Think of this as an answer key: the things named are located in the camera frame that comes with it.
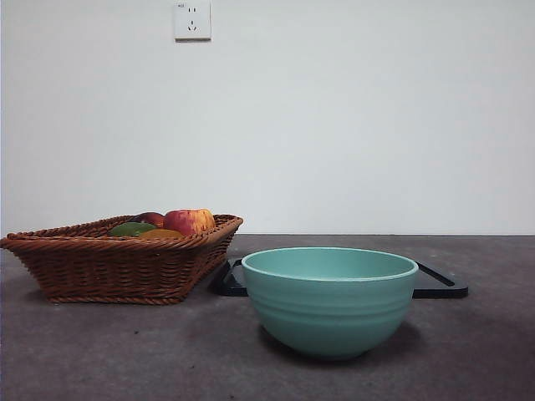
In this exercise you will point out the teal ribbed bowl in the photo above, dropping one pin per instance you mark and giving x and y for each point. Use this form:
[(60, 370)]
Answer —
[(330, 309)]

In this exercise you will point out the red and yellow apple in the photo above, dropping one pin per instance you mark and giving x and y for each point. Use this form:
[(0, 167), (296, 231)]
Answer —
[(186, 221)]

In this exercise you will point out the dark red fruit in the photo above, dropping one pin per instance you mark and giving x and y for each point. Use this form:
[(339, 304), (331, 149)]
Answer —
[(150, 218)]

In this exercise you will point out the green avocado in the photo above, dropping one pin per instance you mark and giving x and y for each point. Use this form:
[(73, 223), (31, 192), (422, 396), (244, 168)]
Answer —
[(129, 229)]

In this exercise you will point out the brown wicker basket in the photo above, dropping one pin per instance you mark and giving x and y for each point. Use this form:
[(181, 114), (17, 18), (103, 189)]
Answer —
[(104, 271)]

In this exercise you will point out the dark rectangular tray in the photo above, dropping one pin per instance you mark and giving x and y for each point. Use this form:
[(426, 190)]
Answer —
[(439, 288)]

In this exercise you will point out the white wall socket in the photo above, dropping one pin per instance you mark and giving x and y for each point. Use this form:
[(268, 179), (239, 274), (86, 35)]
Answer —
[(192, 21)]

